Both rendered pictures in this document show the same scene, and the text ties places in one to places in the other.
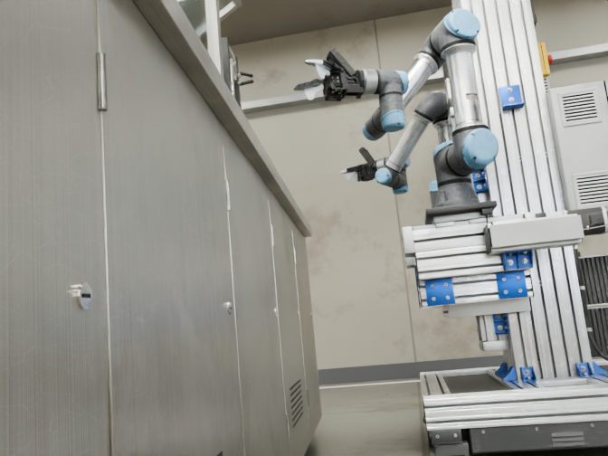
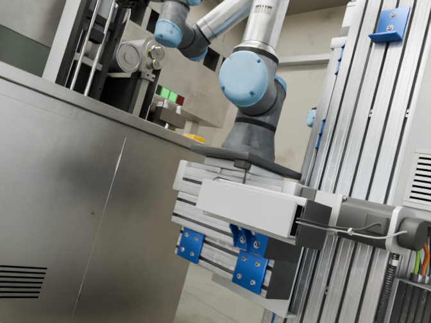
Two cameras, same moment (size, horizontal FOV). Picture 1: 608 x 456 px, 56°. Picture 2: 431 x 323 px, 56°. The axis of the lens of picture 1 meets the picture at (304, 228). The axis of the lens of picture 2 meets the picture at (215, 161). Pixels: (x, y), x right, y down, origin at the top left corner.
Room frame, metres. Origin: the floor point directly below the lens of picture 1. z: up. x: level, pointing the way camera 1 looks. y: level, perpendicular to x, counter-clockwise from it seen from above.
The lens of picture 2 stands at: (1.00, -1.16, 0.70)
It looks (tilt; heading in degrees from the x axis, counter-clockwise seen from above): 5 degrees up; 38
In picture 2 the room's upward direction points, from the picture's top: 16 degrees clockwise
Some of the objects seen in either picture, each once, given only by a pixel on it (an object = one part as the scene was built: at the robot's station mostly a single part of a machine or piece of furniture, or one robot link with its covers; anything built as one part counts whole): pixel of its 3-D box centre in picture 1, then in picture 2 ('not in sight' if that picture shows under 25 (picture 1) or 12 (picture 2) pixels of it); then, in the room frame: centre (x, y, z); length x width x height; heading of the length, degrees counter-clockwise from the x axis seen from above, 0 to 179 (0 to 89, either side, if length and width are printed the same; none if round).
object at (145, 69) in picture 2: not in sight; (142, 91); (2.15, 0.25, 1.05); 0.06 x 0.05 x 0.31; 85
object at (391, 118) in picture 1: (390, 114); (174, 27); (1.73, -0.31, 1.12); 0.11 x 0.08 x 0.11; 16
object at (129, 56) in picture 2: not in sight; (113, 57); (2.08, 0.42, 1.17); 0.26 x 0.12 x 0.12; 85
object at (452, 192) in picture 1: (456, 196); (251, 141); (1.92, -0.53, 0.87); 0.15 x 0.15 x 0.10
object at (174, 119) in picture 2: not in sight; (148, 115); (2.38, 0.43, 1.00); 0.40 x 0.16 x 0.06; 85
